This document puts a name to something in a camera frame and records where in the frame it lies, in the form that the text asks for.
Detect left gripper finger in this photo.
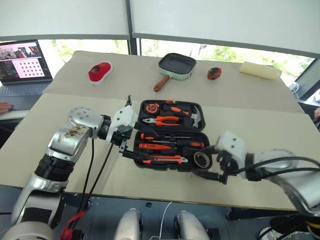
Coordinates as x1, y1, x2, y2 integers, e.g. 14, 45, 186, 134
121, 150, 154, 161
135, 121, 159, 138

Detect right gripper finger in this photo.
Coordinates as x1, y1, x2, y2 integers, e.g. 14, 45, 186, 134
191, 169, 229, 186
198, 145, 221, 154

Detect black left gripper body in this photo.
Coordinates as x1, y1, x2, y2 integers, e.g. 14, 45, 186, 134
110, 122, 141, 154

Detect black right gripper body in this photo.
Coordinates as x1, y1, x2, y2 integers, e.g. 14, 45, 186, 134
216, 150, 239, 176

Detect short black orange screwdriver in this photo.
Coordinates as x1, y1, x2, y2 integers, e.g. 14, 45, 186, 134
139, 133, 191, 141

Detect black electrical tape roll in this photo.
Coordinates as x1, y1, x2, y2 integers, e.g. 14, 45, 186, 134
192, 150, 214, 169

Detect long black orange screwdriver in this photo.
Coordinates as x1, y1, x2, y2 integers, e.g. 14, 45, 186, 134
147, 139, 206, 149

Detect orange voltage tester pen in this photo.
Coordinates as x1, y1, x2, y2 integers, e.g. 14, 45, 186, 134
138, 143, 174, 151

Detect orange black utility knife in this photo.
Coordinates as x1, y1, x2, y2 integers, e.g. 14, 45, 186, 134
142, 155, 189, 166

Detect black plastic tool case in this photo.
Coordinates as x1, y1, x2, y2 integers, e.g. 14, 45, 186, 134
131, 99, 214, 174

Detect bare hand of seated person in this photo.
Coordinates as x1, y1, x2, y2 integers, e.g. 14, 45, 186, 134
313, 107, 320, 131

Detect bare hand at laptop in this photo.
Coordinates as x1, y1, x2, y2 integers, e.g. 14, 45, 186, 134
0, 101, 14, 115

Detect orange black tape measure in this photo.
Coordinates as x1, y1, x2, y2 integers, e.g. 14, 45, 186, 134
144, 102, 161, 114

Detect silver rounded robot leg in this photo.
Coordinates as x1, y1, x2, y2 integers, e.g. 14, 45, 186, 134
174, 210, 210, 240
114, 208, 144, 240

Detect black table leg with caster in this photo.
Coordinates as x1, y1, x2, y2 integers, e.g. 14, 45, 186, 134
59, 191, 92, 210
224, 206, 301, 221

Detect red and white shoe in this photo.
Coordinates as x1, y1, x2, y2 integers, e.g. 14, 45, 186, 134
87, 62, 114, 86

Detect red strawberry toy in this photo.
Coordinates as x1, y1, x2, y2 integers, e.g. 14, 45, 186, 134
207, 67, 223, 81

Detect white sneaker of person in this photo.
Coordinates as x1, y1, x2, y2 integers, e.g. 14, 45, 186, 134
258, 226, 276, 240

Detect black trousers of person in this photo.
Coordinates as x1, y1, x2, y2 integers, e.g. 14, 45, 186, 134
269, 214, 311, 237

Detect dark monitor panel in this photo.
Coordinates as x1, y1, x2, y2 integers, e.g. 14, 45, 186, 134
294, 58, 320, 100

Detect open laptop with pink screen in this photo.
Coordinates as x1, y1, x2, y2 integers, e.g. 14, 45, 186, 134
0, 39, 54, 111

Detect white roller blind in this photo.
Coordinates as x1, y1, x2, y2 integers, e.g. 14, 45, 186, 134
128, 0, 320, 59
0, 0, 131, 41

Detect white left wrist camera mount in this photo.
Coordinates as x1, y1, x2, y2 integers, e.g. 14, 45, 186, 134
104, 104, 139, 145

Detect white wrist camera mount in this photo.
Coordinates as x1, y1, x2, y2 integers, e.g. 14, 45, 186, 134
214, 130, 248, 171
104, 104, 139, 145

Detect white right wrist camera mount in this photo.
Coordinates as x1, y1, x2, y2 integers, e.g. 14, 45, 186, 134
214, 130, 248, 171

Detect orange handled pliers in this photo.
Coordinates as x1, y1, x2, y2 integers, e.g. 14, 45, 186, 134
142, 115, 182, 127

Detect claw hammer black orange handle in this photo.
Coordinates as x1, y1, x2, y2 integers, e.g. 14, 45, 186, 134
163, 103, 202, 129

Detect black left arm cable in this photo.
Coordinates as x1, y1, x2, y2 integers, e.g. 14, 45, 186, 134
80, 138, 96, 216
84, 142, 115, 204

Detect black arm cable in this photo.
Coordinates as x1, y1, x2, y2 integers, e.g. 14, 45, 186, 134
258, 166, 320, 179
80, 138, 96, 216
84, 142, 115, 204
234, 156, 320, 175

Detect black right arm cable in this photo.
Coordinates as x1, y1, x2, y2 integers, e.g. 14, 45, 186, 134
258, 166, 320, 179
234, 156, 320, 175

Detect white floor cable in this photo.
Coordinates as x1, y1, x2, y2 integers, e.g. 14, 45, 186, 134
151, 200, 174, 240

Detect green frying pan brown handle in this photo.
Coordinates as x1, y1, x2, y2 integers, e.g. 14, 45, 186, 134
153, 52, 197, 93

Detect dark window frame post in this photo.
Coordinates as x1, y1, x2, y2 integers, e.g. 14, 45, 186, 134
124, 0, 142, 56

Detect red cable tie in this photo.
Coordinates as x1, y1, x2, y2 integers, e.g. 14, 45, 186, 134
59, 210, 87, 240

